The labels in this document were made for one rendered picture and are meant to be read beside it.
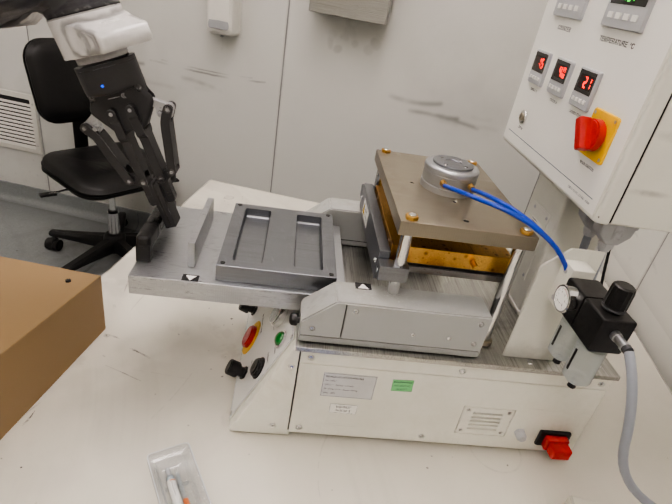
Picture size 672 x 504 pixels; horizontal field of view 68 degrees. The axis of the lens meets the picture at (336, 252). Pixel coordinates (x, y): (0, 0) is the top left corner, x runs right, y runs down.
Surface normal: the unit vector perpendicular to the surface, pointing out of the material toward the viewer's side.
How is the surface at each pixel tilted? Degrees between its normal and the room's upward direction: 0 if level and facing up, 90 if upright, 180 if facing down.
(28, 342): 90
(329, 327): 90
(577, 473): 0
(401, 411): 90
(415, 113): 90
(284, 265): 0
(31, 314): 4
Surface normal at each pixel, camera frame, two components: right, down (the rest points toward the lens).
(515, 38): -0.17, 0.47
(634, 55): -0.99, -0.11
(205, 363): 0.15, -0.86
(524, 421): 0.04, 0.51
